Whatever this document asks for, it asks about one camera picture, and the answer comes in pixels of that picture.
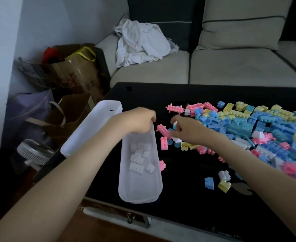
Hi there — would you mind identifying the person's left hand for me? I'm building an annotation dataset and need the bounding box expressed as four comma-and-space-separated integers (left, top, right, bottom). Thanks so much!
112, 107, 157, 135

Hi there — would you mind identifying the person's right hand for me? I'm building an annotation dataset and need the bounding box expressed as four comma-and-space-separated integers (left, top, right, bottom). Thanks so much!
169, 115, 214, 147

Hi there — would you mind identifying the pile of white blocks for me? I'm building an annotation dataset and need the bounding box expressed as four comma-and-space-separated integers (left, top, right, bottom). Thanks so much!
129, 142, 156, 175

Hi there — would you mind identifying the white bin of white bricks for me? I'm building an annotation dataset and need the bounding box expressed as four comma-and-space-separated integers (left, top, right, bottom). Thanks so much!
118, 121, 163, 204

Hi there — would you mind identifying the pile of colorful blocks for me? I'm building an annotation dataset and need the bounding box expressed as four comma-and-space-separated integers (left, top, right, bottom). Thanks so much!
156, 100, 296, 193

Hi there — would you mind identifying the person's left forearm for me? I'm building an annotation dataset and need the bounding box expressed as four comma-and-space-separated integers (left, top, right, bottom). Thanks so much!
0, 116, 128, 242

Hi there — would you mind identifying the person's right forearm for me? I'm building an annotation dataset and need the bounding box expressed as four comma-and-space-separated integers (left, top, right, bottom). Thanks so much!
208, 133, 296, 242

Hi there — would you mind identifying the black glass coffee table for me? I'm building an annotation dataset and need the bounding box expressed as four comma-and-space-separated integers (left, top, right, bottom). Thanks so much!
33, 82, 296, 242

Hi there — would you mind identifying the grey sofa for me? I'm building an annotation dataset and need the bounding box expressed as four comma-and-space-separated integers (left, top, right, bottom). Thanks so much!
95, 0, 296, 88

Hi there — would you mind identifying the glossy brown shopping bag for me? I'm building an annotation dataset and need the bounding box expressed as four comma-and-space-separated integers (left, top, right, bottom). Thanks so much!
14, 43, 106, 101

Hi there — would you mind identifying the crumpled white cloth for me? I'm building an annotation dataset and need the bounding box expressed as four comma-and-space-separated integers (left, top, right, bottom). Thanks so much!
114, 18, 180, 68

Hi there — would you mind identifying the yellow bag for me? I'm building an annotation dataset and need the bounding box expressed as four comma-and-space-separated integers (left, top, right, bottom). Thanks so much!
65, 46, 96, 62

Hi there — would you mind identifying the small white fan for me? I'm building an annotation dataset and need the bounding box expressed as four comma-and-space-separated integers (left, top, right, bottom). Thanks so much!
16, 139, 55, 172

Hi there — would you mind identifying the beige back cushion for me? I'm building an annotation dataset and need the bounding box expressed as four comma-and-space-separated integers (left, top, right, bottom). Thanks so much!
196, 0, 294, 51

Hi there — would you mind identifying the red object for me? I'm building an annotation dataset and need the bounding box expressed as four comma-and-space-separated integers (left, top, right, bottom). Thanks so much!
42, 47, 60, 64

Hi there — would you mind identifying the purple bag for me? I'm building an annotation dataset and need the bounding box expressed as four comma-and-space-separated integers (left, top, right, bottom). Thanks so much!
4, 89, 55, 149

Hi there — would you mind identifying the dark back cushion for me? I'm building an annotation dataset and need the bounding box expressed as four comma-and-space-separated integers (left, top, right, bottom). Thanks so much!
127, 0, 199, 52

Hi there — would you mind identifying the brown paper bag white handle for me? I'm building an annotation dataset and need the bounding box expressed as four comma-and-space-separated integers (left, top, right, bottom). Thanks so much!
26, 92, 96, 147

